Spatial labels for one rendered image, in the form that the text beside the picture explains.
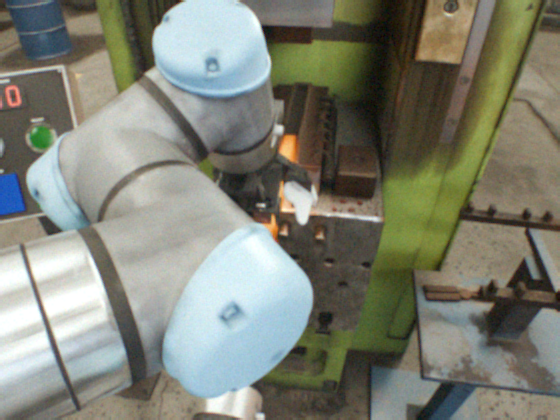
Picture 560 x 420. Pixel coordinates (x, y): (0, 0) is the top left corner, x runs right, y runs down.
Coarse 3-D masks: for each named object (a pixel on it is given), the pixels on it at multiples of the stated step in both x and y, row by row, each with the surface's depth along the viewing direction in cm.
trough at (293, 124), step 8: (296, 88) 108; (304, 88) 110; (296, 96) 106; (304, 96) 106; (296, 104) 102; (304, 104) 102; (296, 112) 99; (288, 120) 94; (296, 120) 96; (288, 128) 92; (296, 128) 92; (296, 136) 89; (296, 144) 84
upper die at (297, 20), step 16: (240, 0) 60; (256, 0) 59; (272, 0) 59; (288, 0) 59; (304, 0) 58; (320, 0) 58; (256, 16) 61; (272, 16) 61; (288, 16) 60; (304, 16) 60; (320, 16) 60
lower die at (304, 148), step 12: (300, 84) 109; (276, 96) 105; (288, 96) 105; (312, 96) 105; (288, 108) 98; (312, 108) 99; (324, 108) 99; (312, 120) 94; (300, 132) 88; (312, 132) 90; (324, 132) 90; (300, 144) 84; (312, 144) 86; (300, 156) 82; (312, 168) 80; (312, 180) 82
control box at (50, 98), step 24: (24, 72) 67; (48, 72) 68; (72, 72) 74; (0, 96) 67; (24, 96) 68; (48, 96) 69; (72, 96) 71; (0, 120) 67; (24, 120) 69; (48, 120) 70; (72, 120) 71; (0, 144) 68; (24, 144) 69; (0, 168) 69; (24, 168) 70; (24, 192) 71; (0, 216) 70; (24, 216) 71
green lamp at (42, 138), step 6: (30, 132) 69; (36, 132) 69; (42, 132) 69; (48, 132) 70; (30, 138) 69; (36, 138) 69; (42, 138) 70; (48, 138) 70; (36, 144) 70; (42, 144) 70; (48, 144) 70
